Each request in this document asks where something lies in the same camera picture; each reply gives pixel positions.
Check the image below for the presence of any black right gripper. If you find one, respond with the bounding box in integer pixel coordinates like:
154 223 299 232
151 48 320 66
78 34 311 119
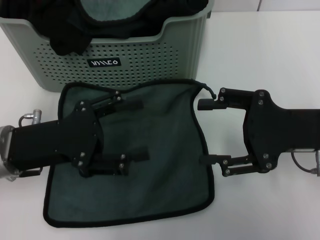
197 87 320 179

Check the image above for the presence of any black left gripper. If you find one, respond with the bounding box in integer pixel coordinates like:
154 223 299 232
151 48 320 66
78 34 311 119
8 89 151 179

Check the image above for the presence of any green towel with black edge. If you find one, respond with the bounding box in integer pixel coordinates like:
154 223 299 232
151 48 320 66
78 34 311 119
42 77 217 222

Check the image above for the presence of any grey-green perforated storage box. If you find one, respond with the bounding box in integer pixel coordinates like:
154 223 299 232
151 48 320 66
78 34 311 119
0 0 213 92

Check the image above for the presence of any teal towel with black trim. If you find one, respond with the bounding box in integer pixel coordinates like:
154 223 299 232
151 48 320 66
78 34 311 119
79 0 149 24

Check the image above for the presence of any left gripper metal cable connector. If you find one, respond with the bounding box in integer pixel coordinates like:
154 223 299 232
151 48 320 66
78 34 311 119
18 107 44 126

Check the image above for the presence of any gripper metal cable connector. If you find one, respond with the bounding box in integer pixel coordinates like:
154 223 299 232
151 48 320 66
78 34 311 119
290 149 320 178
18 107 44 126

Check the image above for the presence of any right gripper metal cable connector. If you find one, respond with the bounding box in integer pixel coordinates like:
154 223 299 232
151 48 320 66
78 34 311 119
290 149 320 178

